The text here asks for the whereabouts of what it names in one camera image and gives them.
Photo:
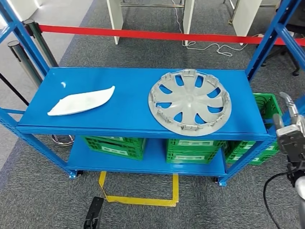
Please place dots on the chrome stanchion post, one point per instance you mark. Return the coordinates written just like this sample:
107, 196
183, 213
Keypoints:
23, 61
41, 44

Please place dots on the yellow floor tape outline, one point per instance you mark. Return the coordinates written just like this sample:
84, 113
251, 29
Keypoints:
140, 200

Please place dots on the black office chair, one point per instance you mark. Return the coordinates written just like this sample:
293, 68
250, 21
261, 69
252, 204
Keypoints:
295, 29

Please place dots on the blue metal shelf rack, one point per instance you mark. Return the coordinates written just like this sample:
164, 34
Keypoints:
129, 101

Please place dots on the white table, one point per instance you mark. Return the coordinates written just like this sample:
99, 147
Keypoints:
117, 19
245, 15

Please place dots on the red barrier belt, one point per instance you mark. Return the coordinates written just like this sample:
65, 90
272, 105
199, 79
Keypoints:
142, 34

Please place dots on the black robot foot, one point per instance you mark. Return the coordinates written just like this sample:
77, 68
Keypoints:
94, 211

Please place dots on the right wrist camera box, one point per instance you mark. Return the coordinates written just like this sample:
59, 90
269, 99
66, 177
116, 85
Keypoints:
291, 145

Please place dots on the white curved plastic part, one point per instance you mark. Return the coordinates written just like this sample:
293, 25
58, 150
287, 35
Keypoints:
80, 101

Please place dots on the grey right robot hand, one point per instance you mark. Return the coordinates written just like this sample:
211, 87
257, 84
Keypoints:
292, 109

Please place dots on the grey plastic wheel hubcap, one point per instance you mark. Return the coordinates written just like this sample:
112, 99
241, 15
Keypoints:
190, 101

